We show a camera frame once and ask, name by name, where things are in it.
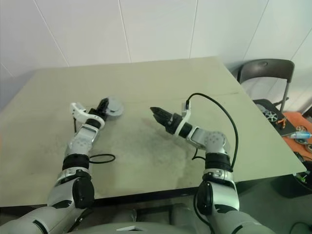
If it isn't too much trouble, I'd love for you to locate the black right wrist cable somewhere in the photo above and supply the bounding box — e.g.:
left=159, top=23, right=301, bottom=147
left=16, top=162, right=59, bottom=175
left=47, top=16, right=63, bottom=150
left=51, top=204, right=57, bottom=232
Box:
left=186, top=93, right=239, bottom=169

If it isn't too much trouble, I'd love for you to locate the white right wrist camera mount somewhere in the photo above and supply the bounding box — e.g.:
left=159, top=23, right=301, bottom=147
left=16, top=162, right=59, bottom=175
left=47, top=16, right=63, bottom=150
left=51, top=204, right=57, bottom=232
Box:
left=175, top=101, right=193, bottom=137

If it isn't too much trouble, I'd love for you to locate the black table frame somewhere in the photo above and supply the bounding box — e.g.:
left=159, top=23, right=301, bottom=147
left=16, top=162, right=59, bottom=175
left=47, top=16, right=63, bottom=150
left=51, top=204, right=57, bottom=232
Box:
left=0, top=186, right=203, bottom=210

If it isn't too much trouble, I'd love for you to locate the silver motor cover circuit board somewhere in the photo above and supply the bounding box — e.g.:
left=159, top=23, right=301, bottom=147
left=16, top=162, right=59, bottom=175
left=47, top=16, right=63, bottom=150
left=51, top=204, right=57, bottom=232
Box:
left=107, top=97, right=124, bottom=112

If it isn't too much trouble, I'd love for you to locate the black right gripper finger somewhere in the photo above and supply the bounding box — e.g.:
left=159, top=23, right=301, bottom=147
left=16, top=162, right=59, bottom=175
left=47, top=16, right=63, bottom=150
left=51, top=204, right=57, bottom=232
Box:
left=152, top=111, right=171, bottom=128
left=150, top=106, right=175, bottom=120

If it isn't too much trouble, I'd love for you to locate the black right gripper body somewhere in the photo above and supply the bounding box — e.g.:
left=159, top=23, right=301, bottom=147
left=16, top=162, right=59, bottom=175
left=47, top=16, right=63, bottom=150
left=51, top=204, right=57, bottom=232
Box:
left=164, top=113, right=184, bottom=137

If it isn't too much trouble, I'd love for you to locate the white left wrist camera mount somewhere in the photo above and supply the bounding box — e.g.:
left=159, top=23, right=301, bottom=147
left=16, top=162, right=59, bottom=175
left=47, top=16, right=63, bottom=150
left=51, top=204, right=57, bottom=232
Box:
left=70, top=102, right=106, bottom=125

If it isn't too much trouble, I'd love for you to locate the black folding chair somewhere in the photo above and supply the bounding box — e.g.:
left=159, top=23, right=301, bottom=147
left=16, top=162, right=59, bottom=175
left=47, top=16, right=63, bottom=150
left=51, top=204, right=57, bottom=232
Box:
left=237, top=58, right=295, bottom=127

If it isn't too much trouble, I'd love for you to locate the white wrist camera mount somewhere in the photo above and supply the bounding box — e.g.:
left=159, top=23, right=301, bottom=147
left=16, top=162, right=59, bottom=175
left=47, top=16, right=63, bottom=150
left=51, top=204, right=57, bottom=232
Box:
left=70, top=102, right=106, bottom=125
left=175, top=101, right=193, bottom=137

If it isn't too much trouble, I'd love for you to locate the clear bottle blue cap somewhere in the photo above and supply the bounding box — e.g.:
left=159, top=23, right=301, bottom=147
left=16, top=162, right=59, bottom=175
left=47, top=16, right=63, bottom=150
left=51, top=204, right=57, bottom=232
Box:
left=290, top=131, right=312, bottom=139

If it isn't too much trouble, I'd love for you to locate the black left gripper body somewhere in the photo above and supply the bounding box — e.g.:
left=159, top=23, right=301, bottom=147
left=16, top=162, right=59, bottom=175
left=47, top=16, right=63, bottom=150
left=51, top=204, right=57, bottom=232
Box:
left=87, top=106, right=108, bottom=122

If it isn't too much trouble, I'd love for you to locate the silver spoked wheel part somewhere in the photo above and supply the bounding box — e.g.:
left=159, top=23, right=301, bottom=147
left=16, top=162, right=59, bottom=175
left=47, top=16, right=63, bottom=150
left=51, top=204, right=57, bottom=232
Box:
left=264, top=109, right=278, bottom=122

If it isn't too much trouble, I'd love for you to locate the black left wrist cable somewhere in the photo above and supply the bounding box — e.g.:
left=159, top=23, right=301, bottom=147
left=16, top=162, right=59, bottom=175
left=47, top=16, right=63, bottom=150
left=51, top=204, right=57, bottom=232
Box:
left=72, top=117, right=116, bottom=164

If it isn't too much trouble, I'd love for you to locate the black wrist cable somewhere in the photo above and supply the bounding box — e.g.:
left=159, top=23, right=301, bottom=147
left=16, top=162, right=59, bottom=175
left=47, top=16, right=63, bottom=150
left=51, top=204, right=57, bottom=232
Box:
left=72, top=117, right=116, bottom=164
left=186, top=93, right=239, bottom=169

